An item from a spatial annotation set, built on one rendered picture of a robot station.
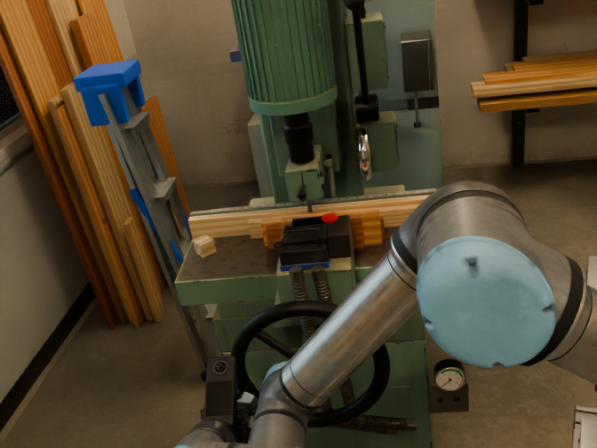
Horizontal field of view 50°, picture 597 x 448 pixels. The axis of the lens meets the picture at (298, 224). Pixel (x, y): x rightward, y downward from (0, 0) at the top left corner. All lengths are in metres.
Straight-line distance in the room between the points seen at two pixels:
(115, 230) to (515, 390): 1.61
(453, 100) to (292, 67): 2.55
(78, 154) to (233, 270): 1.34
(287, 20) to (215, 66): 2.58
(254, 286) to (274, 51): 0.46
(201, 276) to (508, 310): 0.84
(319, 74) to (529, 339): 0.74
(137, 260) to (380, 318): 1.99
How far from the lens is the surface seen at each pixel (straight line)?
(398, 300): 0.78
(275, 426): 0.88
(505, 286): 0.58
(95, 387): 2.64
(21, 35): 2.58
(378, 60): 1.44
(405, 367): 1.42
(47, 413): 2.62
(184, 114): 3.88
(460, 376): 1.36
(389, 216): 1.38
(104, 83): 2.03
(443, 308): 0.59
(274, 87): 1.21
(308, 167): 1.30
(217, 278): 1.31
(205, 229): 1.46
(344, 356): 0.84
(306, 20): 1.18
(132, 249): 2.68
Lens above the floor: 1.58
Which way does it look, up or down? 28 degrees down
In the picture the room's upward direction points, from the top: 9 degrees counter-clockwise
